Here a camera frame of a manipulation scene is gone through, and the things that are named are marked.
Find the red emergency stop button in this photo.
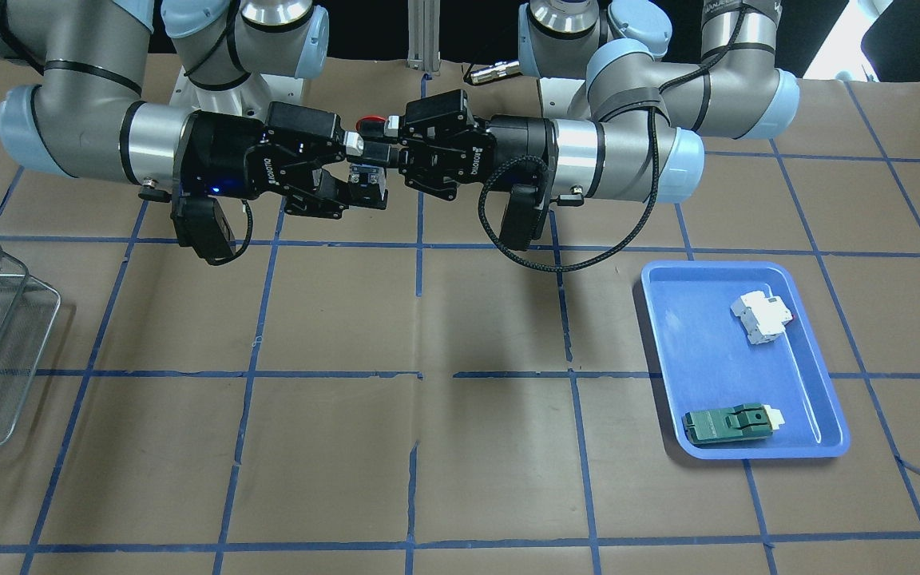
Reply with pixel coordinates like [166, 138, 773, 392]
[348, 114, 388, 182]

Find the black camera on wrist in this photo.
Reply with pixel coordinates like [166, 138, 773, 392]
[171, 196, 235, 265]
[499, 183, 549, 252]

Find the white grey circuit breaker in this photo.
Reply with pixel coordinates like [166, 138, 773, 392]
[730, 291, 795, 345]

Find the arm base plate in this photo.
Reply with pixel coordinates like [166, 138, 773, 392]
[537, 77, 591, 121]
[169, 72, 310, 121]

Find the silver cable connector plug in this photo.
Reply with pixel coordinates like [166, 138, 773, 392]
[462, 61, 522, 86]

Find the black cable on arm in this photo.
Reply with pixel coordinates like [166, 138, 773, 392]
[204, 200, 255, 268]
[478, 0, 748, 274]

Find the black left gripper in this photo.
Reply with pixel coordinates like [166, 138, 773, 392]
[383, 89, 555, 200]

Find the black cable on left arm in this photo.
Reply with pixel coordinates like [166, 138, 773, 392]
[478, 0, 748, 274]

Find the green electrical switch module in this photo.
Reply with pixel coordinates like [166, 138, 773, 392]
[680, 402, 785, 446]

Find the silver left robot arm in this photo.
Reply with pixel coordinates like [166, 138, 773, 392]
[383, 1, 799, 204]

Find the aluminium frame post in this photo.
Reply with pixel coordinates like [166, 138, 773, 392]
[406, 0, 442, 76]

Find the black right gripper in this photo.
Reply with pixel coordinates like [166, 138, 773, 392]
[176, 102, 394, 219]

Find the blue plastic tray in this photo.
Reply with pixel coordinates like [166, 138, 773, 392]
[641, 260, 851, 461]

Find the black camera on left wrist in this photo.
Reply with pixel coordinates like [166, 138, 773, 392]
[499, 183, 549, 252]

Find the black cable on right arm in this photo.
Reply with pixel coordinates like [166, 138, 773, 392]
[204, 200, 255, 268]

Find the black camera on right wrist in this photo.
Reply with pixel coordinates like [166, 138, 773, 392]
[171, 196, 235, 265]

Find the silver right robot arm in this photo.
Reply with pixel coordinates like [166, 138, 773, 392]
[0, 1, 387, 220]

